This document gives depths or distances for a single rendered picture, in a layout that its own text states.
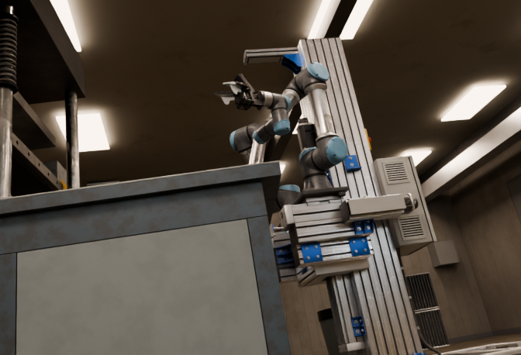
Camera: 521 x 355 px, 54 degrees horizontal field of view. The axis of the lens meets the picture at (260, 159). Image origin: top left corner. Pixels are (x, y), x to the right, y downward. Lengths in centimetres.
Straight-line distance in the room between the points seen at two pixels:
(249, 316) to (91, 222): 43
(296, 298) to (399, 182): 951
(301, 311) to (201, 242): 1091
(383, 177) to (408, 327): 74
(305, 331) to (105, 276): 1093
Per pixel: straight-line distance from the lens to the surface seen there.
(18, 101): 233
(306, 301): 1214
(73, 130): 273
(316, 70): 254
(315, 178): 244
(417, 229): 269
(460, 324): 1346
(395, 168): 275
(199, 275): 119
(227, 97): 224
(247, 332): 118
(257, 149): 277
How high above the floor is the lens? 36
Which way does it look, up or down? 21 degrees up
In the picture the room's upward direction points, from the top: 10 degrees counter-clockwise
